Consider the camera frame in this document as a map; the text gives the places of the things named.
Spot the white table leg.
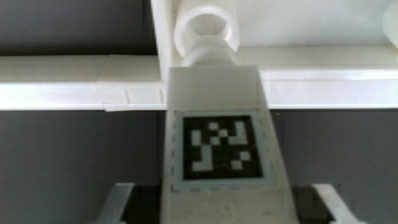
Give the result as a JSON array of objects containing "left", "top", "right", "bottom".
[{"left": 162, "top": 37, "right": 298, "bottom": 224}]

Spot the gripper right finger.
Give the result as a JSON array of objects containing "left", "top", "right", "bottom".
[{"left": 313, "top": 184, "right": 362, "bottom": 224}]

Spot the white U-shaped obstacle fence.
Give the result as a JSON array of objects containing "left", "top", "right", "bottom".
[{"left": 0, "top": 45, "right": 398, "bottom": 111}]

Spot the white square table top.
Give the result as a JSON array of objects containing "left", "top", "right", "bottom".
[{"left": 149, "top": 0, "right": 398, "bottom": 79}]

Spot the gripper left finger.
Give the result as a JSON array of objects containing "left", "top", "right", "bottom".
[{"left": 94, "top": 183, "right": 135, "bottom": 224}]

